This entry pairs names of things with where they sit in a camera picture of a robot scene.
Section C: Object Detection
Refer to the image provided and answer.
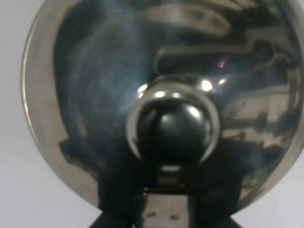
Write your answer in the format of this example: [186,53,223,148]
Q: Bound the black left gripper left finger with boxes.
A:
[90,141,145,228]

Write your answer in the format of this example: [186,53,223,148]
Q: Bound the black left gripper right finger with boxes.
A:
[187,139,245,228]

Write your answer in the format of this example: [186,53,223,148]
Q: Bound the stainless steel teapot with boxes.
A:
[20,0,304,228]

